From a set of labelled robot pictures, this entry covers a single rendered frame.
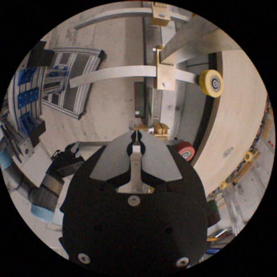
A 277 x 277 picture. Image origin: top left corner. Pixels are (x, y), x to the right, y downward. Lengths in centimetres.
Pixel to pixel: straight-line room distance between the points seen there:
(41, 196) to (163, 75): 46
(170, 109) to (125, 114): 75
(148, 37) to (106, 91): 86
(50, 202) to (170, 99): 66
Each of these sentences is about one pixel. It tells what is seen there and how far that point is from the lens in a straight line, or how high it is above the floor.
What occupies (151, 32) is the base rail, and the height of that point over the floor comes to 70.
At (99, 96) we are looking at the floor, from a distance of 120.
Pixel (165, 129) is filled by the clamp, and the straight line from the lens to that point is 28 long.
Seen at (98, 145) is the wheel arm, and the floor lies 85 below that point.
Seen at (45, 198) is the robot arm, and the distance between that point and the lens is 31.
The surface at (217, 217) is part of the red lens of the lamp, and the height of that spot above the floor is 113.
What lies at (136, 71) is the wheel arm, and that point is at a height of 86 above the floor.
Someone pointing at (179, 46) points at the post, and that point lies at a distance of 15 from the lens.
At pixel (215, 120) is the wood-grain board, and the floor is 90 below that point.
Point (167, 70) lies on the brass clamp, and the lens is 25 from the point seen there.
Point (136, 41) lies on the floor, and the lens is 125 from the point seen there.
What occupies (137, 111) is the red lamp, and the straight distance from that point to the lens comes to 42.
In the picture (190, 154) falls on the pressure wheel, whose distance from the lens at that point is 34.
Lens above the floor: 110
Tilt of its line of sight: 55 degrees down
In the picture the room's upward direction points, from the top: 180 degrees clockwise
